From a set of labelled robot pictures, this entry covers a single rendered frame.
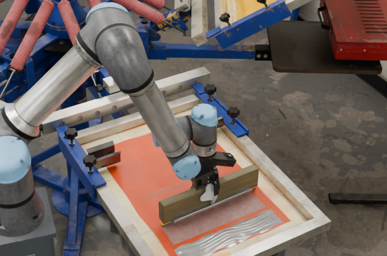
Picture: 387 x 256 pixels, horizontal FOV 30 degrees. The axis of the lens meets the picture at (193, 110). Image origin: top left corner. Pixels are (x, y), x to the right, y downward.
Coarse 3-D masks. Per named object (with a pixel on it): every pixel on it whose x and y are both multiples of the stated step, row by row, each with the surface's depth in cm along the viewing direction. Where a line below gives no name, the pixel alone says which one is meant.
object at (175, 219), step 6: (240, 192) 235; (246, 192) 235; (222, 198) 232; (228, 198) 232; (210, 204) 230; (216, 204) 230; (192, 210) 227; (198, 210) 227; (180, 216) 225; (186, 216) 226; (174, 222) 224
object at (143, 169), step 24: (120, 144) 258; (144, 144) 258; (120, 168) 248; (144, 168) 248; (168, 168) 248; (144, 192) 239; (144, 216) 230; (192, 216) 230; (168, 240) 222; (192, 240) 222
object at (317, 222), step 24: (192, 96) 276; (120, 120) 263; (240, 144) 256; (264, 168) 245; (96, 192) 235; (288, 192) 236; (120, 216) 224; (312, 216) 227; (144, 240) 217; (264, 240) 218; (288, 240) 218
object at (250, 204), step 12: (228, 168) 249; (240, 168) 249; (252, 192) 240; (228, 204) 235; (240, 204) 235; (252, 204) 235; (264, 204) 236; (216, 216) 231; (228, 216) 231; (240, 216) 231; (252, 216) 231
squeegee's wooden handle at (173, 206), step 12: (252, 168) 234; (228, 180) 230; (240, 180) 233; (252, 180) 236; (192, 192) 225; (204, 192) 226; (228, 192) 232; (168, 204) 221; (180, 204) 223; (192, 204) 226; (204, 204) 229; (168, 216) 223
